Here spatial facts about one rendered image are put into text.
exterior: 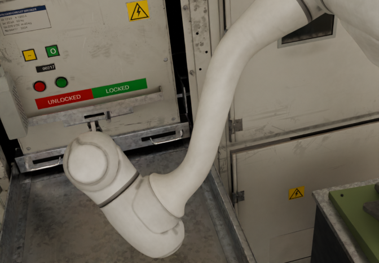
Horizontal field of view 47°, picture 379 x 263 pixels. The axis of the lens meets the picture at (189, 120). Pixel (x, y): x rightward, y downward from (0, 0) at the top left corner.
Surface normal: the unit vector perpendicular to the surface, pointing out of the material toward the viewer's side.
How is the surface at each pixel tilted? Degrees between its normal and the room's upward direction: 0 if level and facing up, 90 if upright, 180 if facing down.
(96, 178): 63
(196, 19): 90
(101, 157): 50
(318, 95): 91
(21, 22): 90
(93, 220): 0
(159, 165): 0
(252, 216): 90
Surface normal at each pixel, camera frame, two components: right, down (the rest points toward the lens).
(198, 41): 0.22, 0.54
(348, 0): -0.96, 0.26
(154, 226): 0.17, 0.17
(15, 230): -0.09, -0.82
